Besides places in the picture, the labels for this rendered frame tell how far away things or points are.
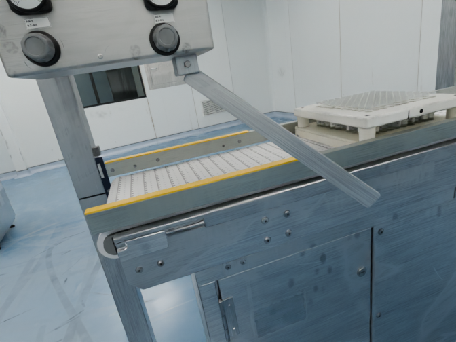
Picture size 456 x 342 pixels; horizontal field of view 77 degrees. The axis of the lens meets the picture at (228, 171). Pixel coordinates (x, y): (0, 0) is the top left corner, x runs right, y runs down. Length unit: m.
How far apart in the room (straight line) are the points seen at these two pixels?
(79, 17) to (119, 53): 0.05
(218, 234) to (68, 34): 0.32
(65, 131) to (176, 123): 4.97
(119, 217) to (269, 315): 0.39
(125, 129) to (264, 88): 2.91
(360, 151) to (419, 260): 0.40
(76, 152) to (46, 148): 4.87
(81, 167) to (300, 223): 0.48
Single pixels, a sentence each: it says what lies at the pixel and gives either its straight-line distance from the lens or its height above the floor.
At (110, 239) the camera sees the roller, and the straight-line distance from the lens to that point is 0.45.
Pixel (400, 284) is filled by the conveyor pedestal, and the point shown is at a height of 0.53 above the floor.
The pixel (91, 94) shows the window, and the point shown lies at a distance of 5.43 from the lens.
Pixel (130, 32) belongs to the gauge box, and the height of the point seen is 1.12.
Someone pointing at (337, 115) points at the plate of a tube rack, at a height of 0.96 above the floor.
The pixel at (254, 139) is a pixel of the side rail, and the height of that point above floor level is 0.90.
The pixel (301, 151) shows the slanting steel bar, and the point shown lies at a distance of 0.39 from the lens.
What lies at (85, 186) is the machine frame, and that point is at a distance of 0.72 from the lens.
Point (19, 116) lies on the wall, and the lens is 5.56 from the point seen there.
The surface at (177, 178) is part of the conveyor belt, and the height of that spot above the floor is 0.89.
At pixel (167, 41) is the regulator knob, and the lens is 0.34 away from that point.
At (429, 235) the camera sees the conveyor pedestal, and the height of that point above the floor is 0.64.
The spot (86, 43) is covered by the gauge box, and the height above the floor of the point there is 1.12.
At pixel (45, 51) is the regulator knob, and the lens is 0.34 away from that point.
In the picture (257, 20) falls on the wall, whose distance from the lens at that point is 6.36.
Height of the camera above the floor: 1.07
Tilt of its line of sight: 19 degrees down
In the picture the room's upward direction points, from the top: 9 degrees counter-clockwise
